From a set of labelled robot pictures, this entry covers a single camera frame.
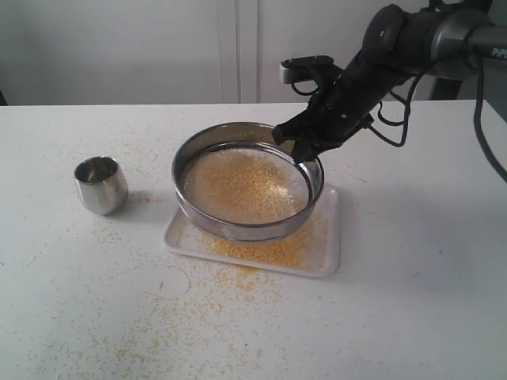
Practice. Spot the spilled yellow millet pile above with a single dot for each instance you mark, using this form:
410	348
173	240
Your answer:
241	278

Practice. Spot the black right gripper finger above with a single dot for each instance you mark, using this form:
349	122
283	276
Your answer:
305	150
295	129

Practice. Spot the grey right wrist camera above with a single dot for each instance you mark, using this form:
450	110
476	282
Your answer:
295	70

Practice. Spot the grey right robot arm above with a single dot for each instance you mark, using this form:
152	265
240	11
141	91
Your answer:
440	40

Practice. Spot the round stainless steel sieve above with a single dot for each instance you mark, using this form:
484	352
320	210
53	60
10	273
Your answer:
250	136

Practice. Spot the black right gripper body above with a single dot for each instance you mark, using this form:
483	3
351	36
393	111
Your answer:
344	98

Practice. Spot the stainless steel cup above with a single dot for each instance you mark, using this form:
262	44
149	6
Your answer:
101	184

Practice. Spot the white plastic tray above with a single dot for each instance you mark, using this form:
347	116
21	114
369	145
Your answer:
313	251

